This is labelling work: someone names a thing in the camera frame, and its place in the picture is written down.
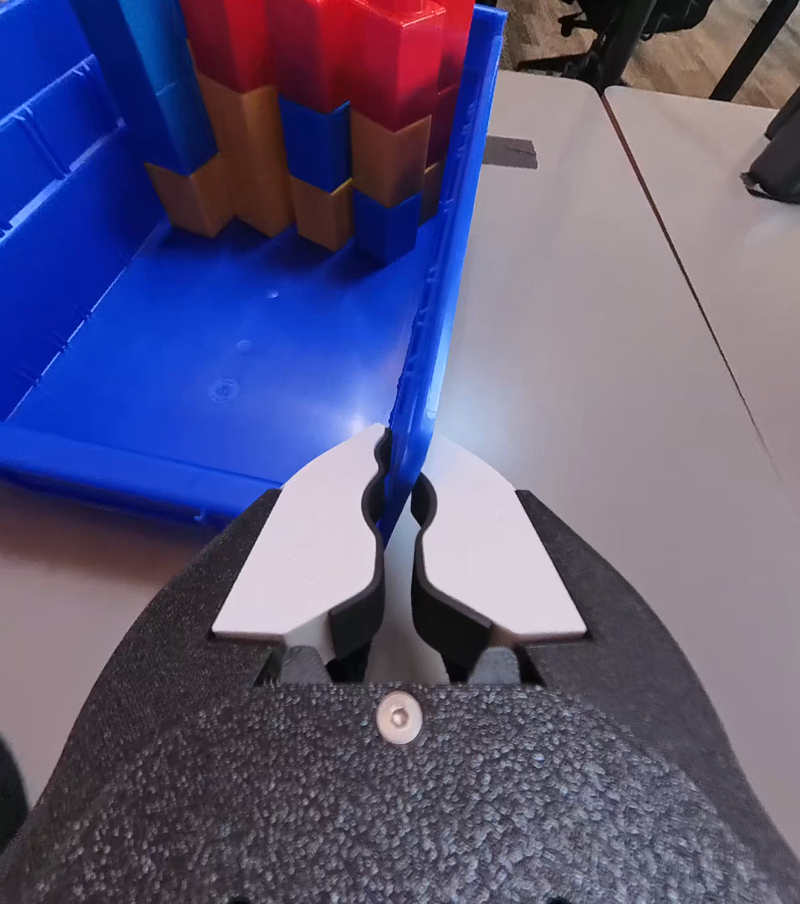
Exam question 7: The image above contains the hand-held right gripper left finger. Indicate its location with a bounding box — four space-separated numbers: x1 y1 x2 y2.
211 422 394 665

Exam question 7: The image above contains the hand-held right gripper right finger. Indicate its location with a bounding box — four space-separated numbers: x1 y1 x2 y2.
409 434 589 682

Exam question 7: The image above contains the blue plastic bin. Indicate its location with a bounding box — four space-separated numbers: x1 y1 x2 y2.
0 0 510 541

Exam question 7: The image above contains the cluster of block towers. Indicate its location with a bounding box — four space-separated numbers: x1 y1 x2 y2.
71 0 475 268

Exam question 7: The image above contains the grey tape strip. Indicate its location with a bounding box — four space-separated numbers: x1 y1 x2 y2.
483 137 539 169

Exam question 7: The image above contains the black office chair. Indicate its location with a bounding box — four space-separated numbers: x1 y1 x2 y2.
558 0 701 82

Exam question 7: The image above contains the dark wooden desk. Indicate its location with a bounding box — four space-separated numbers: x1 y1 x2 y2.
709 0 800 103

